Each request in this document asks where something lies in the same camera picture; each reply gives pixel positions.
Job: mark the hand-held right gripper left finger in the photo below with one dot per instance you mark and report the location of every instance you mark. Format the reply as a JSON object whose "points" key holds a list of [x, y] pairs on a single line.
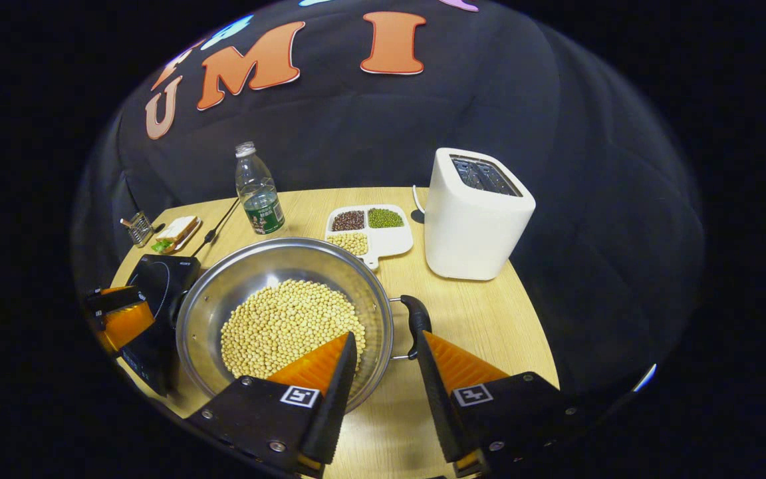
{"points": [[336, 406]]}

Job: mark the pile of yellow soybeans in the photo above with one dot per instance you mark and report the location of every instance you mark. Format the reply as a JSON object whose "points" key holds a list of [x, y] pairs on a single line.
{"points": [[283, 326]]}

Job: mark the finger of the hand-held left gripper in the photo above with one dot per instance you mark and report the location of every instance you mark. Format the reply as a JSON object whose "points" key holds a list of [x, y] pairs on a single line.
{"points": [[127, 322]]}

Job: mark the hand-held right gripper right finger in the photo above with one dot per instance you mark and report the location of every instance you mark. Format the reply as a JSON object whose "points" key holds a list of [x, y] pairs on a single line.
{"points": [[439, 412]]}

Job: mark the white divided dish of beans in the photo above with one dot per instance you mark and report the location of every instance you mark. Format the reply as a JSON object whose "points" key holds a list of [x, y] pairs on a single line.
{"points": [[389, 243]]}

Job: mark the sandwich on small plate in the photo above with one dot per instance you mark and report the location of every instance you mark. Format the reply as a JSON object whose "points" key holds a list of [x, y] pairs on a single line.
{"points": [[177, 231]]}

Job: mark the black induction cooktop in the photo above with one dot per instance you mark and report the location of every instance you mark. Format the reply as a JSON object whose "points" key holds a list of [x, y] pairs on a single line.
{"points": [[157, 279]]}

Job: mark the clear plastic water bottle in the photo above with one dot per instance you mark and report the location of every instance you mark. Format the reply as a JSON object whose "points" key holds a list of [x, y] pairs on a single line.
{"points": [[260, 193]]}

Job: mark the white toaster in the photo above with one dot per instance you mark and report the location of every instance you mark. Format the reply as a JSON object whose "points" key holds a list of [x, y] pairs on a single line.
{"points": [[469, 226]]}

